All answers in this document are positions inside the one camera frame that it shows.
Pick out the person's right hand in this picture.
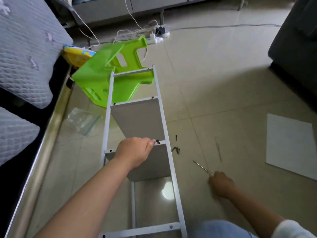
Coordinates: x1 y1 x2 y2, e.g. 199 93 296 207
208 171 237 199

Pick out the person's left hand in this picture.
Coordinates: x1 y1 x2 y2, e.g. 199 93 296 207
113 137 157 170

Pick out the white wooden board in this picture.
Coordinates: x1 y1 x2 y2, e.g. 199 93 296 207
110 98 167 142
265 113 317 180
105 142 172 182

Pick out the white metal frame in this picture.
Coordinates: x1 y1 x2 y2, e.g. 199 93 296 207
98 66 189 238
130 181 137 231

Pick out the clear plastic screw bag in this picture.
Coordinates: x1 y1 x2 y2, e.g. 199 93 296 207
67 107 103 136

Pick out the person's left forearm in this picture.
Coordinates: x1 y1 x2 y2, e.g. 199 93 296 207
35 158 130 238

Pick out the person's right forearm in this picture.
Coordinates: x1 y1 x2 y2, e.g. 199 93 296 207
229 188 287 238

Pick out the person's white shirt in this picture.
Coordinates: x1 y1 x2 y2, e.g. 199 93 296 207
271 219 317 238

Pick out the pile of black screws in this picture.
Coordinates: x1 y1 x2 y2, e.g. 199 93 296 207
171 135 181 156

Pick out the green plastic stool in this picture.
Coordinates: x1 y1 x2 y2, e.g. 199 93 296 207
72 36 155 108

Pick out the yellow plastic basket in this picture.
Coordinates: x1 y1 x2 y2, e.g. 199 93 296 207
62 44 96 67

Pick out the long white power strip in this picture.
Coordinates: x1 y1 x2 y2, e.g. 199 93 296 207
146 33 164 45

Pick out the white power strip with plugs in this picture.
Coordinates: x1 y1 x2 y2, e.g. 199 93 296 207
155 24 171 39

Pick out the grey textured furniture cover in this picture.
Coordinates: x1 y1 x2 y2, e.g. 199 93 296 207
0 0 74 167

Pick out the grey marble TV cabinet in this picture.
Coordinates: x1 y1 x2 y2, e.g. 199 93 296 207
69 0 248 25

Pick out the grey sofa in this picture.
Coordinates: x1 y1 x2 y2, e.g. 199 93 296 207
267 0 317 97

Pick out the chrome metal base rail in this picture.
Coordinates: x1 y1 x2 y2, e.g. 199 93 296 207
5 79 72 238

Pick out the tangle of white cables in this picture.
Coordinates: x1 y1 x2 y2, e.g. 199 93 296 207
74 0 171 48

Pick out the long dark cable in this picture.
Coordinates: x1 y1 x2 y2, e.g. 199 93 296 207
169 23 282 33

